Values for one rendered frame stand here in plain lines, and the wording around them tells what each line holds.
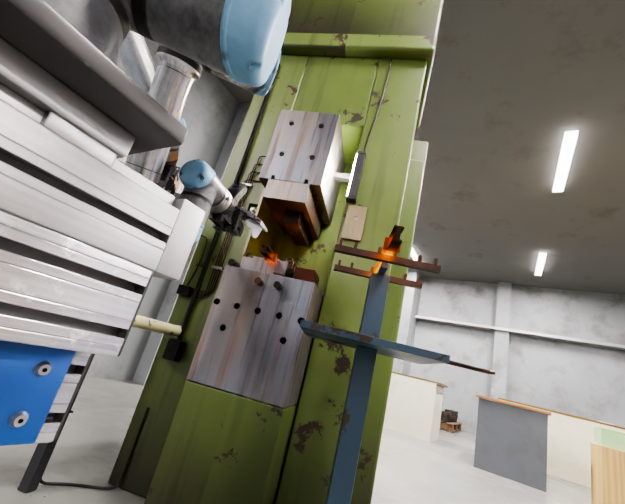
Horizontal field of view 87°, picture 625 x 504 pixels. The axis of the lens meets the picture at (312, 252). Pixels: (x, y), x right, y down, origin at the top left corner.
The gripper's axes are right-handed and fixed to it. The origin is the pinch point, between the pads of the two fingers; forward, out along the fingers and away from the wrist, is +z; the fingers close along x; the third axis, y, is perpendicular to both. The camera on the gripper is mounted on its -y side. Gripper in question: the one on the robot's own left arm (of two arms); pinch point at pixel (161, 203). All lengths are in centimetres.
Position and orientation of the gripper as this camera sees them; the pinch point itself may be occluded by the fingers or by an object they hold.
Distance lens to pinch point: 140.9
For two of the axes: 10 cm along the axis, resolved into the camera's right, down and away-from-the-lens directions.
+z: -3.5, 6.7, 6.5
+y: 0.7, -6.8, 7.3
